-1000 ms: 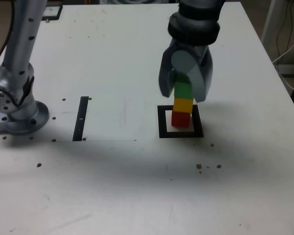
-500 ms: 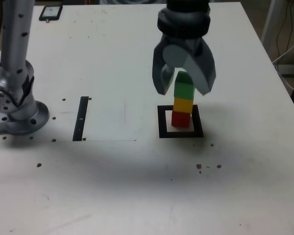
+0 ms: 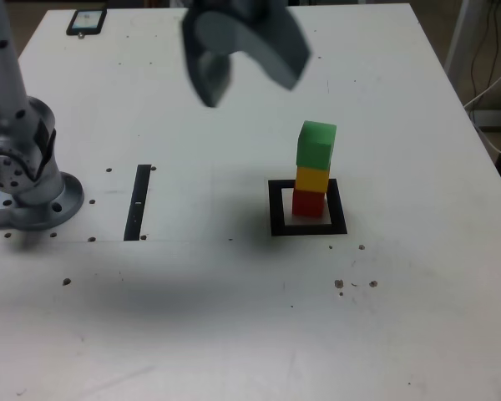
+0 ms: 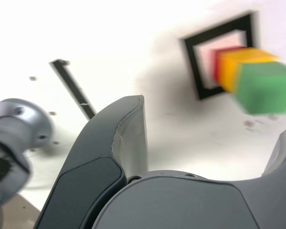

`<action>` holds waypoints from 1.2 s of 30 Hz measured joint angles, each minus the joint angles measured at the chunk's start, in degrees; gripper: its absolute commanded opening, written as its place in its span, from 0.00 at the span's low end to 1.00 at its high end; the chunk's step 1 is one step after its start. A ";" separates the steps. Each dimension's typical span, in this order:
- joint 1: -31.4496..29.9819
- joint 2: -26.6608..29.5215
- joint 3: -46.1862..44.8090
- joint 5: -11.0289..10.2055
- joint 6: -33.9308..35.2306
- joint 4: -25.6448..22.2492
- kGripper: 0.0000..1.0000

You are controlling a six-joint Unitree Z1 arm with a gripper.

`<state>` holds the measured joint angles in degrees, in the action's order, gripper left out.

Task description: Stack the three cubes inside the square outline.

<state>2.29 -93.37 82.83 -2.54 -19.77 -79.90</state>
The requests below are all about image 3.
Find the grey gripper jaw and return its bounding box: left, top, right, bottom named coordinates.
left=180, top=0, right=235, bottom=109
left=195, top=0, right=315, bottom=92

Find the green cube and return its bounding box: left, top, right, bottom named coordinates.
left=296, top=119, right=338, bottom=170

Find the yellow cube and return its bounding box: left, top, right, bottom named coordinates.
left=294, top=165, right=331, bottom=194

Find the red cube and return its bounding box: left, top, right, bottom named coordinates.
left=291, top=188, right=326, bottom=218

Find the black tape square outline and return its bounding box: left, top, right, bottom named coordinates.
left=267, top=178, right=348, bottom=237

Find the black smartphone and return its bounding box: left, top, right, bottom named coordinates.
left=65, top=8, right=109, bottom=38

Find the black tape strip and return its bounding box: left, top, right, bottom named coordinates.
left=123, top=164, right=151, bottom=243

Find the grey power strip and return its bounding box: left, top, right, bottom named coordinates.
left=470, top=109, right=501, bottom=130

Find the white metal post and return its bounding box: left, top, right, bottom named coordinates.
left=443, top=0, right=473, bottom=87

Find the white cable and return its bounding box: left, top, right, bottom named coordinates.
left=463, top=56, right=501, bottom=159

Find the black hanging cable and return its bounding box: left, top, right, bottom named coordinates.
left=470, top=0, right=501, bottom=99

